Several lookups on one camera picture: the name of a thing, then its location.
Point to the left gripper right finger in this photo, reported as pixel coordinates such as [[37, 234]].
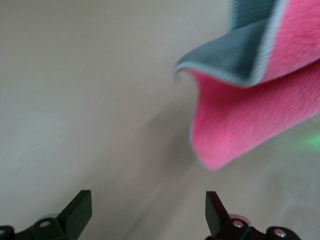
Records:
[[216, 217]]

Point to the table cover sheet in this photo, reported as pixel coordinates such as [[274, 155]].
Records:
[[75, 100]]

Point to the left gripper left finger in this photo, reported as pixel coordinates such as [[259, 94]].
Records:
[[75, 217]]

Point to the pink microfibre towel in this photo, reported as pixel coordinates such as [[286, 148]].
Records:
[[250, 112]]

